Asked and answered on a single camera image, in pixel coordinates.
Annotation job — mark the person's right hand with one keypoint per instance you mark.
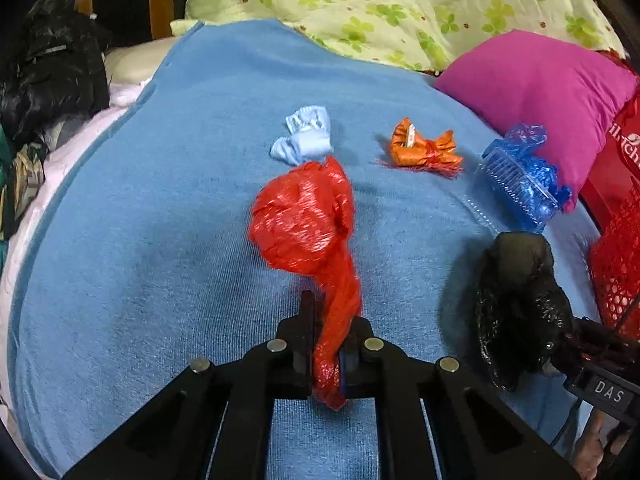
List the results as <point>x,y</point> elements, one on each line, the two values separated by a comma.
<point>591,447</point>

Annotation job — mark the blue fleece blanket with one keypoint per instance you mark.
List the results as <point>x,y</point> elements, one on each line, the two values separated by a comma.
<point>150,260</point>

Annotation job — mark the camouflage cloth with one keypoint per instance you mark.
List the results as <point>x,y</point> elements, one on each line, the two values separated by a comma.
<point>25,180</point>

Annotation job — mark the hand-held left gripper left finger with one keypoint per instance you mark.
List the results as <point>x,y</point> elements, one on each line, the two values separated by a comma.
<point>305,345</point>

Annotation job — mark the magenta pillow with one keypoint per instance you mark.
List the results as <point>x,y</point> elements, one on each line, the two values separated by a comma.
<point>540,90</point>

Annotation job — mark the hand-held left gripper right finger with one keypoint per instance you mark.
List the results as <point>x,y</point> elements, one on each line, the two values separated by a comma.
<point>361,371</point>

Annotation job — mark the cream cushion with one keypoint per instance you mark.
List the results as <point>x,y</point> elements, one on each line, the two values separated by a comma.
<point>130,65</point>

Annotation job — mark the blue plastic bag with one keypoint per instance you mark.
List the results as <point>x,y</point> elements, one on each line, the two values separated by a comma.
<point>530,185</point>

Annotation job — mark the black puffer jacket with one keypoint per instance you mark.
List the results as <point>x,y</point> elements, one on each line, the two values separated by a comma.
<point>50,75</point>

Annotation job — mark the black plastic bag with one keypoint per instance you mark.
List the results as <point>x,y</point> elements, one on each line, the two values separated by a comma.
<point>520,300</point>

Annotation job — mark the red mesh basket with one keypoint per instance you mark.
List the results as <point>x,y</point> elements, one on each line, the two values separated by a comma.
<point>617,270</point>

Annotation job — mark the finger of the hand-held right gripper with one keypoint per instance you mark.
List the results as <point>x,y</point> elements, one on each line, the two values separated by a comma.
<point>559,357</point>

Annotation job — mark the light blue face mask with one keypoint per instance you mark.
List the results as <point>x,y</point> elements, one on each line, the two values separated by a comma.
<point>307,142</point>

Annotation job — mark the red paper gift bag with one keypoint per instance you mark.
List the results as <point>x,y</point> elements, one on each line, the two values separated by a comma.
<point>627,150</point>

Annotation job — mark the orange foil wrapper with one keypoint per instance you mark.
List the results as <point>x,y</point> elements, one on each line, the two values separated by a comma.
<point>415,150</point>

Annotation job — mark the green clover print blanket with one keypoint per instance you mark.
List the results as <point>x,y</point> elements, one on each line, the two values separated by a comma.
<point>400,5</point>

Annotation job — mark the red plastic bag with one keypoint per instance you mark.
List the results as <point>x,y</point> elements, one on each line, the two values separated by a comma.
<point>300,220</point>

